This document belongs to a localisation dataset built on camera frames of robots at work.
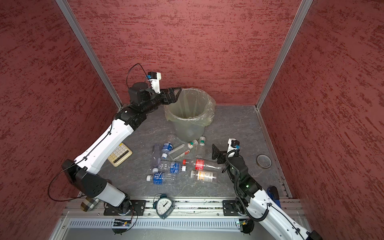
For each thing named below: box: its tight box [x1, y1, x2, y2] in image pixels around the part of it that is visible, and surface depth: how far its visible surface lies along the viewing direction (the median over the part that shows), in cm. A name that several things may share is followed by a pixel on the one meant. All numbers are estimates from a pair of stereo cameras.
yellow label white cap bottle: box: [190, 170, 217, 183], surface depth 82 cm
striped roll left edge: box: [80, 196, 100, 212], surface depth 74 cm
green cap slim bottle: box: [173, 139, 199, 162], surface depth 93 cm
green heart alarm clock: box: [153, 193, 175, 220], surface depth 73 cm
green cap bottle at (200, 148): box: [195, 135, 206, 159], surface depth 96 cm
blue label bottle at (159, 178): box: [146, 172, 177, 185], surface depth 81 cm
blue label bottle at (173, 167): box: [158, 160, 187, 174], surface depth 85 cm
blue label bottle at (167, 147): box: [161, 142, 174, 159], surface depth 93 cm
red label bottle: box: [182, 159, 223, 171], surface depth 85 cm
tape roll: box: [256, 154, 273, 169], surface depth 93 cm
